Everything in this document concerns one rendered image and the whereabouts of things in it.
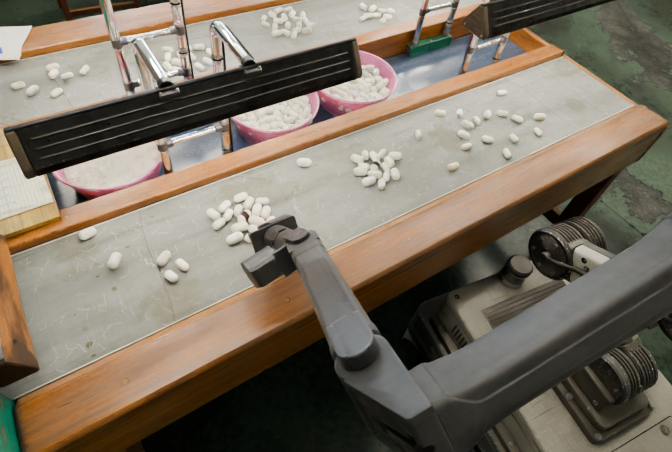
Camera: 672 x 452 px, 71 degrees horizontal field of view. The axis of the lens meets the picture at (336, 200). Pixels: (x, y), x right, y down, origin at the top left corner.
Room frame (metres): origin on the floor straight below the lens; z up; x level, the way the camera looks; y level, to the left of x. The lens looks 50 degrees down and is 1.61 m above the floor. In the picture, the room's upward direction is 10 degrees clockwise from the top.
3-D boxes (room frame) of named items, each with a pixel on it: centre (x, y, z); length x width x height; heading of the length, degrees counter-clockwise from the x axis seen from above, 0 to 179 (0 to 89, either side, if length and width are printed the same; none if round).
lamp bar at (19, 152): (0.64, 0.25, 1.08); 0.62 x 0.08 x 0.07; 130
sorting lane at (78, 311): (0.88, -0.12, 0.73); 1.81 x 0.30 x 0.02; 130
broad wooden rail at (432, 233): (0.72, -0.26, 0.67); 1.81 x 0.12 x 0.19; 130
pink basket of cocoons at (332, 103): (1.21, 0.01, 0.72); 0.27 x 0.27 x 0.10
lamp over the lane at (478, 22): (1.27, -0.49, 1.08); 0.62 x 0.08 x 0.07; 130
